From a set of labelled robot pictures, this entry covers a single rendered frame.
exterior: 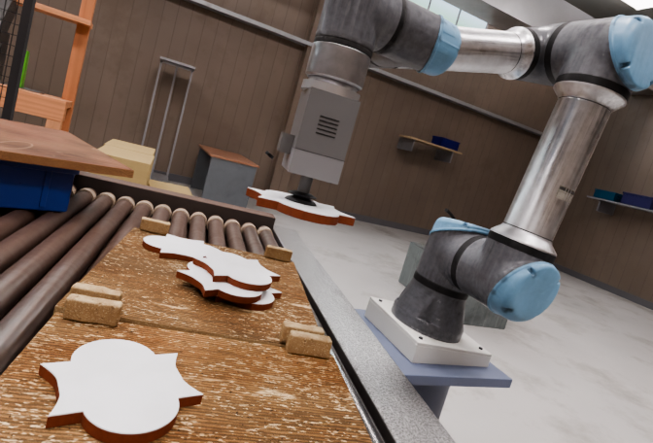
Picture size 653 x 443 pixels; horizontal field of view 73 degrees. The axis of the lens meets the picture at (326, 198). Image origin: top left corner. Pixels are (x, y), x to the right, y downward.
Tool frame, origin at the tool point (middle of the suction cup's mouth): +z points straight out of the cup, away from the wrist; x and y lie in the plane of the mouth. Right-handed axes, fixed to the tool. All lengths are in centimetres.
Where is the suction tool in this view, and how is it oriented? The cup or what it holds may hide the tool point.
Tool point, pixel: (297, 209)
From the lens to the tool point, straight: 57.7
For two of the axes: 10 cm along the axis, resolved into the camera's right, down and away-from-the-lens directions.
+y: 2.0, 1.7, -9.7
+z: -2.7, 9.6, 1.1
